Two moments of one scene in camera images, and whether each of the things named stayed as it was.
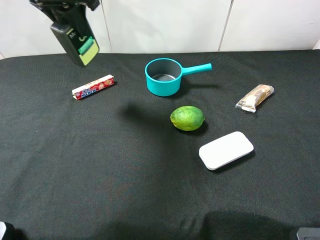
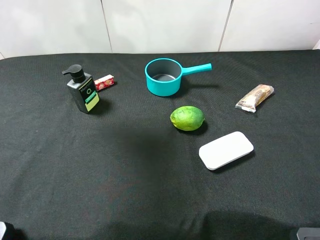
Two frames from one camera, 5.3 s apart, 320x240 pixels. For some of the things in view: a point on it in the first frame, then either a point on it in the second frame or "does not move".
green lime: (187, 118) does not move
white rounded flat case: (221, 152) does not move
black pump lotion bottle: (76, 31) to (82, 87)
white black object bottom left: (8, 232) does not move
